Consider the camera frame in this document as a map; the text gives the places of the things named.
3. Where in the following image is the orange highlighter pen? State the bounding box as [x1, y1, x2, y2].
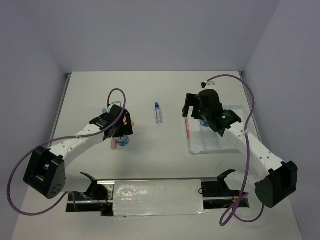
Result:
[184, 117, 191, 140]

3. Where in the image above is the blue paint jar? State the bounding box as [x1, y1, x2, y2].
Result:
[115, 135, 130, 147]
[200, 120, 209, 127]

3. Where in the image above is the clear blue spray bottle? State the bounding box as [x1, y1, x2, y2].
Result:
[155, 102, 163, 124]

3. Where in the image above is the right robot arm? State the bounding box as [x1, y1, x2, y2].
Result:
[182, 89, 298, 208]

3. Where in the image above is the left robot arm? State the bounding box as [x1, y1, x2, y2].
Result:
[23, 105, 133, 200]

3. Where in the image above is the pink highlighter cap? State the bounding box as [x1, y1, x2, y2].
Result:
[110, 138, 117, 150]

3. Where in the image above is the clear plastic organizer tray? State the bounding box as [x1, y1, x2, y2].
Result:
[186, 109, 240, 155]

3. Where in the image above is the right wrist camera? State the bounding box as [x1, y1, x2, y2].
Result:
[200, 80, 216, 89]

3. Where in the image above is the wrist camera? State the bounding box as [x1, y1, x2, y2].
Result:
[106, 101, 122, 108]
[200, 80, 216, 89]

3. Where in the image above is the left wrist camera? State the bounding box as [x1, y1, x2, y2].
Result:
[106, 101, 122, 108]

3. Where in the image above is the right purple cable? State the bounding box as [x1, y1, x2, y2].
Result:
[206, 74, 265, 227]

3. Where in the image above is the purple cable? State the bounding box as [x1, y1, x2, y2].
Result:
[206, 74, 265, 227]
[6, 88, 127, 216]

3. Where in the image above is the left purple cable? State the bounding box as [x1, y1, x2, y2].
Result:
[6, 88, 127, 216]

